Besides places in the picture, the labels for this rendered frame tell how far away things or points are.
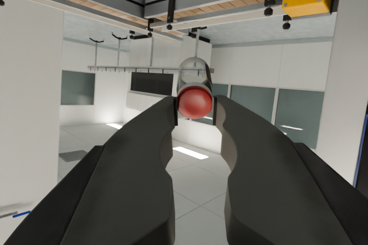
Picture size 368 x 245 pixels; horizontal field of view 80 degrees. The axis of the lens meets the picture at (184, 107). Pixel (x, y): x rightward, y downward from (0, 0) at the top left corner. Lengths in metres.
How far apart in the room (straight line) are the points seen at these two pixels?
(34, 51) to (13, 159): 0.58
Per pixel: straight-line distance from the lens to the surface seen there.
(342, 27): 0.47
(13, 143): 1.46
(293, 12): 0.52
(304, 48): 5.32
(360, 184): 0.47
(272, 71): 5.44
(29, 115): 1.45
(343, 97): 0.45
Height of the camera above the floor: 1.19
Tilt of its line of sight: 6 degrees up
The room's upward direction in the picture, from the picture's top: 175 degrees counter-clockwise
